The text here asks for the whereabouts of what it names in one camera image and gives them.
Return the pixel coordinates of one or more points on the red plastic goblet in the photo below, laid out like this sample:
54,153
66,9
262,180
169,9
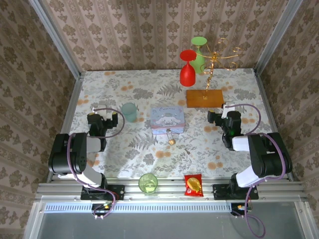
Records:
187,74

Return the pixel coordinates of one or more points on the aluminium side rail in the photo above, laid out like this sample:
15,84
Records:
268,104
72,104

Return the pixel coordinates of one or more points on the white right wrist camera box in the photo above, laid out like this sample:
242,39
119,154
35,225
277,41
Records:
228,105

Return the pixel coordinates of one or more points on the frosted teal plastic cup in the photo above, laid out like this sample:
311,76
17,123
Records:
129,113

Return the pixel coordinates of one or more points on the floral tablecloth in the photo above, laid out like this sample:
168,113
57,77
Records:
149,84

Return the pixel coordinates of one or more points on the green plastic goblet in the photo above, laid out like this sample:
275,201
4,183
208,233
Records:
199,62

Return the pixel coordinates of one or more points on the aluminium corner post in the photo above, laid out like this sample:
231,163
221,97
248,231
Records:
276,37
57,39

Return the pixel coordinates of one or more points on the red snack packet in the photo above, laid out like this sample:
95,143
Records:
194,185

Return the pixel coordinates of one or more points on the black connector box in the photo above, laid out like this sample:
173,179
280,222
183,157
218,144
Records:
239,207
99,207

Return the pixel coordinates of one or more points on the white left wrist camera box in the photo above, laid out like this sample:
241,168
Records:
103,110

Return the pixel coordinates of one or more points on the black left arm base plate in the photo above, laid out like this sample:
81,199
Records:
117,191

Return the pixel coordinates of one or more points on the aluminium rail under arm bases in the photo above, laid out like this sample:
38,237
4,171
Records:
172,196

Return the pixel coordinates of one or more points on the pastel cartoon tin box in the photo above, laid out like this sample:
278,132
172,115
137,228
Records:
167,119

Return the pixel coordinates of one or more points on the grey metal panel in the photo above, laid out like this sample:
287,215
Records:
162,225

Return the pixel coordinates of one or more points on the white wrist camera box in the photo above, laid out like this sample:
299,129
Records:
103,110
228,105

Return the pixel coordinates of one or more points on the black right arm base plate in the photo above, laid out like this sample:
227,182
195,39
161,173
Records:
219,193

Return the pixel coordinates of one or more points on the clear green plastic cup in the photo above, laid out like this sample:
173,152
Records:
148,184

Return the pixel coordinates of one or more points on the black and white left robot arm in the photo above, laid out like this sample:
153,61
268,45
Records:
79,154

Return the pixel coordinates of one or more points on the small brass padlock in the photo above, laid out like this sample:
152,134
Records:
172,142

